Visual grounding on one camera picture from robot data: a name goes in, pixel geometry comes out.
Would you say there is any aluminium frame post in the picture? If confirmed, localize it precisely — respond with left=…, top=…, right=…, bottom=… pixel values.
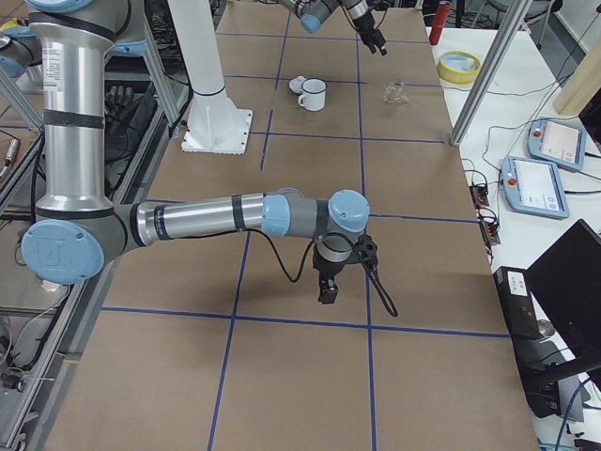
left=450, top=0, right=532, bottom=147

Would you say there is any upper teach pendant tablet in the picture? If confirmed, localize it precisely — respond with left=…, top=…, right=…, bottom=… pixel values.
left=527, top=118, right=586, bottom=172

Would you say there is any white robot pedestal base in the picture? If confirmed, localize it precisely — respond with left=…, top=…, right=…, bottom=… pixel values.
left=168, top=0, right=253, bottom=155

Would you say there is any clear plastic funnel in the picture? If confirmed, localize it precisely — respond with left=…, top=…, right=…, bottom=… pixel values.
left=383, top=80, right=410, bottom=104

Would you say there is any red cylinder bottle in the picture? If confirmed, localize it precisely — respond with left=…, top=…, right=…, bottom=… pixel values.
left=428, top=0, right=452, bottom=46

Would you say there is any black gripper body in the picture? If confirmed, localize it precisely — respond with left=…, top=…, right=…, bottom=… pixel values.
left=313, top=234, right=378, bottom=304
left=354, top=12, right=387, bottom=55

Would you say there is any white ceramic lid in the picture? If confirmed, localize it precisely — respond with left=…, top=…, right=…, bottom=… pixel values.
left=288, top=75, right=306, bottom=95

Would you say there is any yellow rimmed blue bowl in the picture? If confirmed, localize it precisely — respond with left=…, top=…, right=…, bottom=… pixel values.
left=437, top=51, right=482, bottom=85

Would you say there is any white enamel mug blue rim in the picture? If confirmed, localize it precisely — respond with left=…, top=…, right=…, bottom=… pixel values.
left=298, top=78, right=327, bottom=112

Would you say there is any brown paper table mat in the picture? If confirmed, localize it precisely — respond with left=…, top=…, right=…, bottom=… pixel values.
left=45, top=2, right=536, bottom=450

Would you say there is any teach pendant tablet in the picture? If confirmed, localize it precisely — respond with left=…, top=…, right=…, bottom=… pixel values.
left=501, top=156, right=570, bottom=219
left=527, top=118, right=586, bottom=172

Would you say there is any black computer box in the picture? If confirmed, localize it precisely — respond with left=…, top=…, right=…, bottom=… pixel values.
left=493, top=266, right=542, bottom=340

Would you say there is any lower teach pendant tablet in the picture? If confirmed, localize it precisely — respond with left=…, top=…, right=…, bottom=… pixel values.
left=501, top=156, right=570, bottom=219

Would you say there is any black monitor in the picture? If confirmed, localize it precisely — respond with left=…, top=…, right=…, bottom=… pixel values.
left=526, top=219, right=600, bottom=370

